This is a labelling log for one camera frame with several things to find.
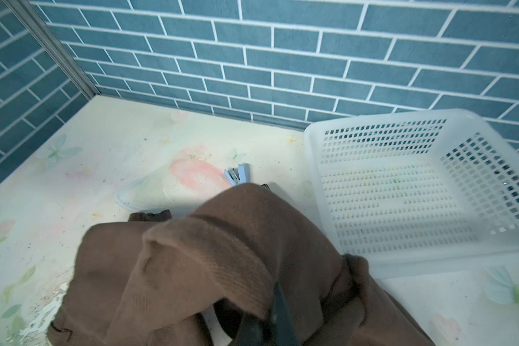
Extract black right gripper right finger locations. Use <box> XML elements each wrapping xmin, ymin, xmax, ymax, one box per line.
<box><xmin>268</xmin><ymin>283</ymin><xmax>301</xmax><ymax>346</ymax></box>

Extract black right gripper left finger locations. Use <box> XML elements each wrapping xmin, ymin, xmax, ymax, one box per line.
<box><xmin>230</xmin><ymin>314</ymin><xmax>268</xmax><ymax>346</ymax></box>

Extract brown trousers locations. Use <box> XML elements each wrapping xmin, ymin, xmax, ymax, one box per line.
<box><xmin>47</xmin><ymin>183</ymin><xmax>432</xmax><ymax>345</ymax></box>

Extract white plastic basket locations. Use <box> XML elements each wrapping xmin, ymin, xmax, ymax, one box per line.
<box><xmin>304</xmin><ymin>109</ymin><xmax>519</xmax><ymax>278</ymax></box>

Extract aluminium corner post left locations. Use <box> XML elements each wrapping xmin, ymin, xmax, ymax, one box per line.
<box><xmin>2</xmin><ymin>0</ymin><xmax>100</xmax><ymax>100</ymax></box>

